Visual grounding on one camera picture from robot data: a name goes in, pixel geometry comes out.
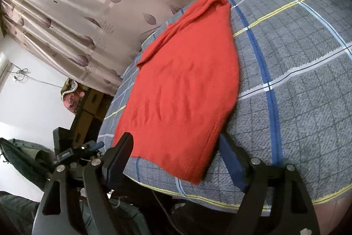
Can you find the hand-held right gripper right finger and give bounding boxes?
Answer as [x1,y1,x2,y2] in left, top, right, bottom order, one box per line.
[220,134,321,235]

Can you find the white air conditioner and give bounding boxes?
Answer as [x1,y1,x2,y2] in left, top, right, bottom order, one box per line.
[0,52,13,85]

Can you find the beige leaf print curtain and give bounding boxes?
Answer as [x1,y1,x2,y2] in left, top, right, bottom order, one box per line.
[0,0,242,96]

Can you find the floral patterned cloth bundle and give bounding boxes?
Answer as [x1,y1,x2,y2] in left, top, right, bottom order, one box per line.
[60,79,86,115]

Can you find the thin wall cable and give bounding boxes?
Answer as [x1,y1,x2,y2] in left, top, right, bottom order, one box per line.
[12,68,66,88]

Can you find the grey plaid bed sheet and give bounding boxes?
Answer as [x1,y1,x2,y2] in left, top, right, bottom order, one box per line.
[97,0,352,217]

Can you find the grey green cloth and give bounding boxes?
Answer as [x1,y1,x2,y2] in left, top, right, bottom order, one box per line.
[80,198,151,235]

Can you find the red knit sweater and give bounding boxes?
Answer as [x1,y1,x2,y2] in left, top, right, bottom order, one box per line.
[112,0,240,185]

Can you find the dark green jacket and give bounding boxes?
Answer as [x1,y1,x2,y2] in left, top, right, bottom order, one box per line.
[0,137,57,194]

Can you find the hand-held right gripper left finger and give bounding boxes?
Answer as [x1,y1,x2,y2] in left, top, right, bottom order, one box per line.
[32,133,134,235]

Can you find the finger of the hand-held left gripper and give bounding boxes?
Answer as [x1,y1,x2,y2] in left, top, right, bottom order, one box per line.
[81,141,105,154]

